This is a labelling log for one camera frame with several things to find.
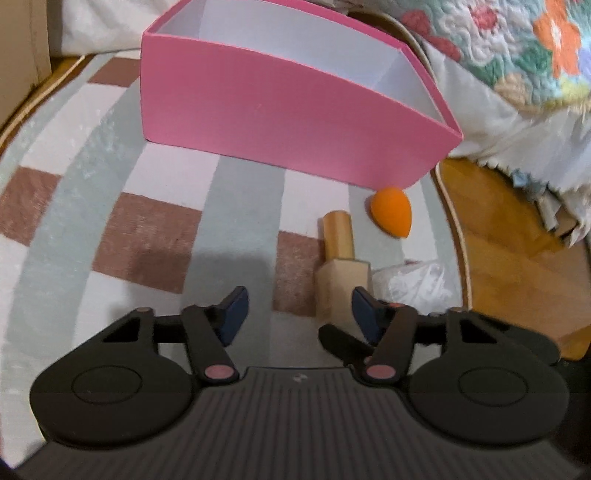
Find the clear box of floss picks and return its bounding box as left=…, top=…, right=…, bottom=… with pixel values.
left=372, top=261, right=458, bottom=315

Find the wooden cap perfume bottle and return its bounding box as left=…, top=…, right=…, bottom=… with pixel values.
left=315, top=210, right=373, bottom=336

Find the orange makeup sponge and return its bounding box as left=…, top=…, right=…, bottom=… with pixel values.
left=370, top=187, right=413, bottom=238

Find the round checkered rug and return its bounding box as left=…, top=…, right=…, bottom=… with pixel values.
left=1, top=51, right=464, bottom=465

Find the pink cardboard box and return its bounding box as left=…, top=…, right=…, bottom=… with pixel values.
left=140, top=1, right=463, bottom=190

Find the floral quilt bedspread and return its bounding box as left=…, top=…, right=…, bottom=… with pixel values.
left=332, top=0, right=590, bottom=113

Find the beige cardboard panel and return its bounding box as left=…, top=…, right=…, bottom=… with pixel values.
left=0, top=0, right=51, bottom=126

